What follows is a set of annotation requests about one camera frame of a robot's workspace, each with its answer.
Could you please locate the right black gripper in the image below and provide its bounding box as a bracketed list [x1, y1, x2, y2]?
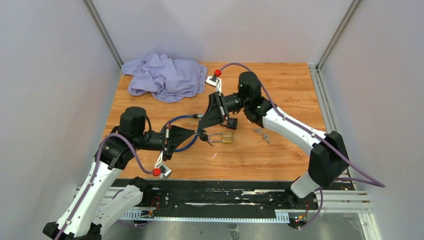
[198, 92, 249, 131]

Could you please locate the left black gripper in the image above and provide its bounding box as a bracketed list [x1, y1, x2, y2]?
[135, 122, 195, 161]

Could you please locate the blue cable lock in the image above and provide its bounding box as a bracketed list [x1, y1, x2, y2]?
[161, 114, 203, 159]

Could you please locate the black head key pair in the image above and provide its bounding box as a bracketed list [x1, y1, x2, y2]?
[197, 129, 213, 146]

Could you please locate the small black padlock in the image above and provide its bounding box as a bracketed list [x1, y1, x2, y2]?
[221, 118, 238, 130]

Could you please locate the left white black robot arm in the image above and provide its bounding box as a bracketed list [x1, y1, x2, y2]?
[42, 106, 196, 240]

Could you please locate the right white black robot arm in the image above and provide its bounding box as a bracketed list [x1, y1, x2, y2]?
[197, 70, 349, 209]

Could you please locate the silver key bunch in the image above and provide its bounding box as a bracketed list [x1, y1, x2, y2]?
[253, 128, 270, 144]

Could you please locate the brass padlock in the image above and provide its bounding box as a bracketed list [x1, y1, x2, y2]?
[208, 131, 233, 144]

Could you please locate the crumpled lavender cloth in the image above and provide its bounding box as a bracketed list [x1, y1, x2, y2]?
[121, 53, 208, 103]

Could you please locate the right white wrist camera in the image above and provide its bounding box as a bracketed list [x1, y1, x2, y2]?
[205, 69, 222, 93]

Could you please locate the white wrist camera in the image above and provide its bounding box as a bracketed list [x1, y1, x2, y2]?
[205, 69, 222, 93]
[152, 151, 172, 180]

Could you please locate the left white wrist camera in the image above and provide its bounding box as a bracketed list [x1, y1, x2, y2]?
[152, 151, 172, 180]

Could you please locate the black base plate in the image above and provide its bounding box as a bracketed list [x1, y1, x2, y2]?
[110, 178, 356, 221]

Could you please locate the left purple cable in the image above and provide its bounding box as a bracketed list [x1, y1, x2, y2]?
[53, 133, 157, 240]

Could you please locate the purple cable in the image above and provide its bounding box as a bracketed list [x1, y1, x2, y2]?
[53, 133, 157, 240]
[219, 62, 386, 230]

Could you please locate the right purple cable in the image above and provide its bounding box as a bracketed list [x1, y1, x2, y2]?
[219, 62, 386, 230]

